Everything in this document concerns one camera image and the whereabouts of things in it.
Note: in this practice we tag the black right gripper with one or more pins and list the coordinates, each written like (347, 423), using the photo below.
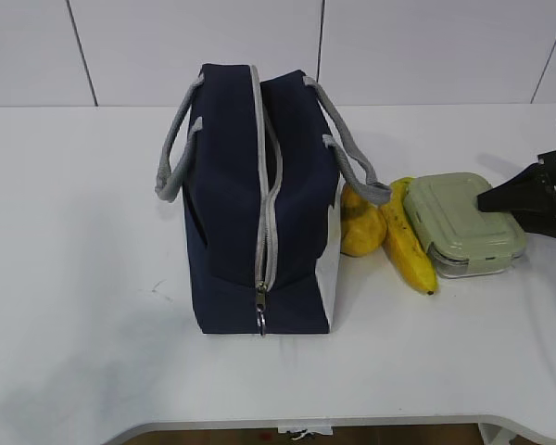
(530, 196)

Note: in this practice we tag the glass container with green lid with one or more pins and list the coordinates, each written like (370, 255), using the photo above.
(458, 238)

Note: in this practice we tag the yellow banana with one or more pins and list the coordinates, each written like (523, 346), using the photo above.
(402, 246)

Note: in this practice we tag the yellow pear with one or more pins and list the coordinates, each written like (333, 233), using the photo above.
(363, 226)

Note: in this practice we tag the navy and white lunch bag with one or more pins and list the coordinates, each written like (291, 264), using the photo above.
(259, 166)

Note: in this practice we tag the white paper scrap under table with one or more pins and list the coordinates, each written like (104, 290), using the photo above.
(306, 428)

